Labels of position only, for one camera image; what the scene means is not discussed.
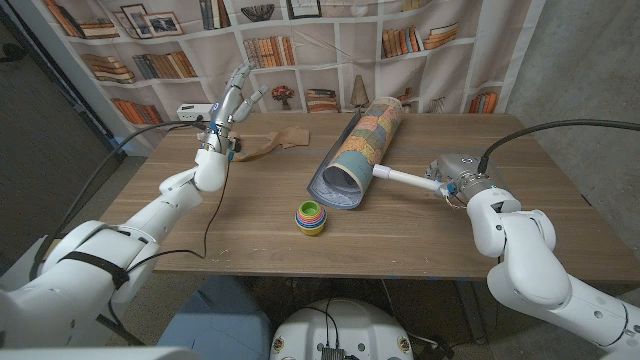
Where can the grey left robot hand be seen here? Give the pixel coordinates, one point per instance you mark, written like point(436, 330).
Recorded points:
point(227, 110)

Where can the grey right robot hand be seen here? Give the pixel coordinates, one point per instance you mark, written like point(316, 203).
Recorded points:
point(462, 175)

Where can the white plastic cylinder pipe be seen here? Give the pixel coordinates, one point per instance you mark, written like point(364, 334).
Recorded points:
point(405, 177)

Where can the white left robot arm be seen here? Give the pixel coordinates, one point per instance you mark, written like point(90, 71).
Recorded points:
point(75, 280)

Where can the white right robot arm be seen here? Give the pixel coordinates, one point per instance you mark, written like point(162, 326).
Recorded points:
point(525, 280)

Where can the white power strip box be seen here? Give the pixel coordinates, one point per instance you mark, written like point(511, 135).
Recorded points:
point(190, 112)

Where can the rolled colourful map poster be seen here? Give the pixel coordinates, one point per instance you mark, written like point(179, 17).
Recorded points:
point(365, 145)

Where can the printed bookshelf backdrop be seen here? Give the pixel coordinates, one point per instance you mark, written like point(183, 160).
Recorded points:
point(340, 60)

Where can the colourful stacking cups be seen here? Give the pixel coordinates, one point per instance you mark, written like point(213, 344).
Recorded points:
point(310, 220)

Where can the grey table leg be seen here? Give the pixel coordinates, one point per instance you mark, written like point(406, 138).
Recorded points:
point(472, 315)

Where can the dark perforated panel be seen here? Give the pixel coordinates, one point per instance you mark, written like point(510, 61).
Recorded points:
point(45, 150)

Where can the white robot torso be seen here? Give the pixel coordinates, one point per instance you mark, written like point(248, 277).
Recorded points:
point(350, 330)

